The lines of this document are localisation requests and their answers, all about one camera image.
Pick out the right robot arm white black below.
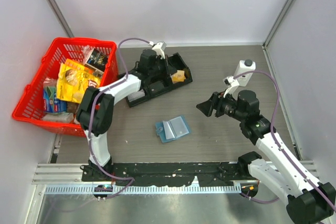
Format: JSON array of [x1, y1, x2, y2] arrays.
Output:
[[196, 90, 335, 223]]

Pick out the blue leather card holder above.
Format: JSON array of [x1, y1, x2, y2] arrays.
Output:
[[155, 115, 191, 143]]

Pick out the red plastic shopping basket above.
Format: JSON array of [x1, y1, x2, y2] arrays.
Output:
[[12, 37, 118, 137]]

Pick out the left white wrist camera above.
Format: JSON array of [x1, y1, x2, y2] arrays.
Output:
[[149, 41, 166, 59]]

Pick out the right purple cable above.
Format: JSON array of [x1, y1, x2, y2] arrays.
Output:
[[233, 70, 336, 209]]

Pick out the blue packaged item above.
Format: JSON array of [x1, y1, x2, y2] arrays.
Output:
[[43, 86, 67, 114]]

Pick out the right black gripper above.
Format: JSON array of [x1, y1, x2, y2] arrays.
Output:
[[197, 89, 246, 122]]

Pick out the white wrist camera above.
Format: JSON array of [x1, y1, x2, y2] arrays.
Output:
[[223, 76, 239, 97], [149, 41, 166, 59]]

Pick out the yellow Lays chips bag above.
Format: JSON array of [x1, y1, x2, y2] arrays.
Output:
[[56, 59, 101, 104]]

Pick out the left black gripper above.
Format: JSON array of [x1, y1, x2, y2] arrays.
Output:
[[149, 55, 177, 78]]

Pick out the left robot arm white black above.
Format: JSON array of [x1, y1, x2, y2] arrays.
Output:
[[76, 43, 176, 181]]

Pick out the purple cable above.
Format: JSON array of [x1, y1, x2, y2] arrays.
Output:
[[233, 70, 336, 209], [86, 37, 155, 201]]

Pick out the white bottle grey cap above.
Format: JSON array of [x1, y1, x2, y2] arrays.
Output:
[[234, 59, 256, 87]]

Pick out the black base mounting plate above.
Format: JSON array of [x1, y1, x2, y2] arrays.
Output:
[[81, 161, 270, 187]]

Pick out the white card in tray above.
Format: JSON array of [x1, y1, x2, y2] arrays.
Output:
[[128, 90, 145, 102]]

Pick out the aluminium rail frame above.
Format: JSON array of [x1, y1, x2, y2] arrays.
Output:
[[32, 160, 311, 200]]

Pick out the black three-compartment organizer tray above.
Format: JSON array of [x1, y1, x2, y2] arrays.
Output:
[[126, 53, 193, 107]]

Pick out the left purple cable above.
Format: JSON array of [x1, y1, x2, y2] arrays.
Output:
[[86, 37, 155, 201]]

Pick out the gold card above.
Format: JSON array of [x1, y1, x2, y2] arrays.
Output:
[[171, 70, 186, 84]]

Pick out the black snack box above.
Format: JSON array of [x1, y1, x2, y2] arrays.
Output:
[[83, 48, 108, 74]]

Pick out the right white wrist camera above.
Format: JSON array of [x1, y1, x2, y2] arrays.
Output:
[[223, 76, 239, 97]]

